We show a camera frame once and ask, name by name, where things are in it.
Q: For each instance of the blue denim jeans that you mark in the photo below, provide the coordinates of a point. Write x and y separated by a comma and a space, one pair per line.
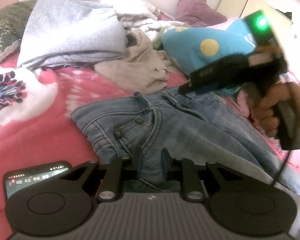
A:
201, 128

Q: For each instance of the white grey patterned blanket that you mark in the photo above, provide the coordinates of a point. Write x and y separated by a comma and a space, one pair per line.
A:
139, 14

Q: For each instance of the black smartphone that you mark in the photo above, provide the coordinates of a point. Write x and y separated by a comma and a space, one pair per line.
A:
16, 180

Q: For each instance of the cream wardrobe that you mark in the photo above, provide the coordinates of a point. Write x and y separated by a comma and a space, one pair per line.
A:
242, 8

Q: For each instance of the person in purple top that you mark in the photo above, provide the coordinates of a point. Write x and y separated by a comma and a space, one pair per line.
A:
197, 14

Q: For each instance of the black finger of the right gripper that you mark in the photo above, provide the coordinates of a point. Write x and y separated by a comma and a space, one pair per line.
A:
202, 86

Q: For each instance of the beige garment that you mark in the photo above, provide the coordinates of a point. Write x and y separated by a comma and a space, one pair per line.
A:
141, 69

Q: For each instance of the right hand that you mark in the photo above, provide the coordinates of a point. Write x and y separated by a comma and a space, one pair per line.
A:
262, 114

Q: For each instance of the dark floral pillow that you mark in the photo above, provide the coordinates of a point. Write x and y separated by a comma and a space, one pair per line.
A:
13, 20

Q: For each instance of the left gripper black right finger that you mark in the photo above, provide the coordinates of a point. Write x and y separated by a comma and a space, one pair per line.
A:
237, 202

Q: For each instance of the light blue sweatshirt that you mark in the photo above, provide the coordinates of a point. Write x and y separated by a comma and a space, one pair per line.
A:
67, 32

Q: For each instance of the red floral bed blanket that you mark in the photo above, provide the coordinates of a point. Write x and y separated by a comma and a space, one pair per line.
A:
40, 130

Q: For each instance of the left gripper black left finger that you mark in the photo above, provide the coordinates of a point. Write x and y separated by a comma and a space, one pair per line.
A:
64, 202

